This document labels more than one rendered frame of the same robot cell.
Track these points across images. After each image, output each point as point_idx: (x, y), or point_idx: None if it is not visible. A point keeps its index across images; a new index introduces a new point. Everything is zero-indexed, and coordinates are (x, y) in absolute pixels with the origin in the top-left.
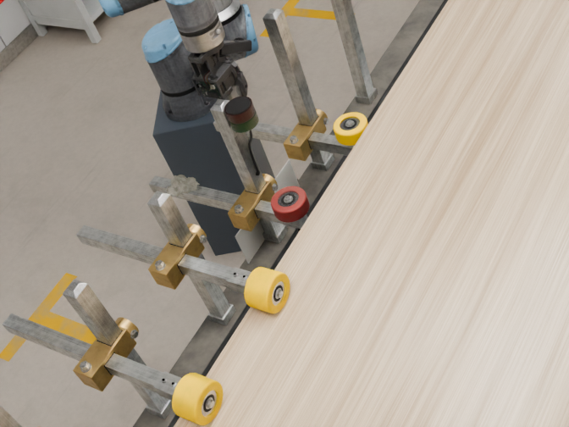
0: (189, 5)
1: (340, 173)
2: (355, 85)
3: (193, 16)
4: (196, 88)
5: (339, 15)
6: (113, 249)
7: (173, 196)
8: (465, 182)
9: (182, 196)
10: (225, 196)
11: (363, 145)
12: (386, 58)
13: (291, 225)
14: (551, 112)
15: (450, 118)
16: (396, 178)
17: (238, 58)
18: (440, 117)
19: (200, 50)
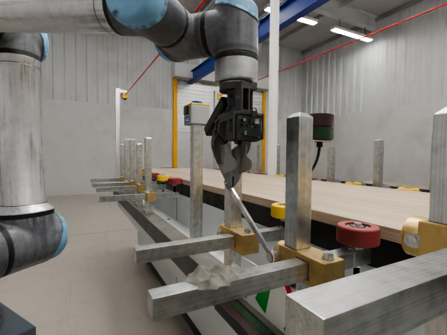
0: (257, 24)
1: (340, 215)
2: (194, 236)
3: (257, 37)
4: (234, 126)
5: (197, 172)
6: (431, 300)
7: (200, 308)
8: (390, 204)
9: (222, 294)
10: (283, 263)
11: (315, 208)
12: (175, 239)
13: (363, 263)
14: (346, 193)
15: (320, 198)
16: (367, 209)
17: (45, 256)
18: (316, 199)
19: (254, 76)
